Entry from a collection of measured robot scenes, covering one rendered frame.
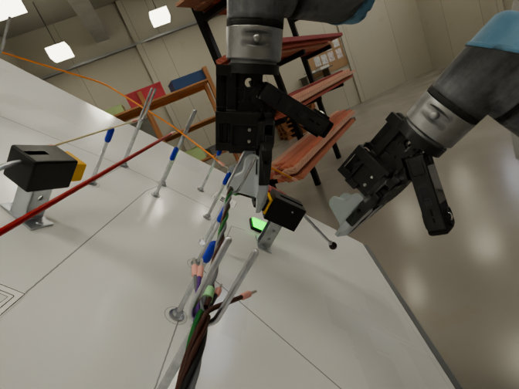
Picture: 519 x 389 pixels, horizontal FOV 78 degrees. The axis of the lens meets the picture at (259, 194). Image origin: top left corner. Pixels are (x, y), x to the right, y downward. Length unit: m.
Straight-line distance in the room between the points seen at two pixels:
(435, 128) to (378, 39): 12.13
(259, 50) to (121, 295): 0.32
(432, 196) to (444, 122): 0.10
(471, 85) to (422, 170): 0.11
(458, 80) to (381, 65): 12.05
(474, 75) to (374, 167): 0.16
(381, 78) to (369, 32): 1.54
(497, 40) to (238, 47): 0.29
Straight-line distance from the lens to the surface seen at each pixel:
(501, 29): 0.46
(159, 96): 5.51
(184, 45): 10.32
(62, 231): 0.39
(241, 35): 0.45
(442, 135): 0.47
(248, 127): 0.45
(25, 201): 0.38
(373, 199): 0.49
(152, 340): 0.30
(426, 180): 0.48
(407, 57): 13.17
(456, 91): 0.46
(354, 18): 0.52
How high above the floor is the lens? 1.31
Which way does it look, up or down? 15 degrees down
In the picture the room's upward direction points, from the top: 23 degrees counter-clockwise
